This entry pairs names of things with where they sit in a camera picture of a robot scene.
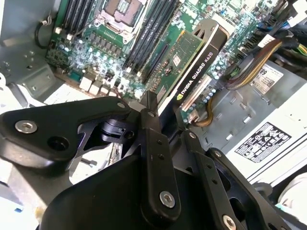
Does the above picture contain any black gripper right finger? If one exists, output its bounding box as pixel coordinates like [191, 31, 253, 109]
[159, 108, 292, 230]

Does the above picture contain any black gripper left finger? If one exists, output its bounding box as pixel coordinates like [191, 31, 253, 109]
[0, 91, 182, 218]

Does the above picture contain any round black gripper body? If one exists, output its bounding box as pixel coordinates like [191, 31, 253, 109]
[39, 154, 218, 230]

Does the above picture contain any black Nvidia graphics card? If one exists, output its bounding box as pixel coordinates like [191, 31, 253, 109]
[140, 18, 228, 125]

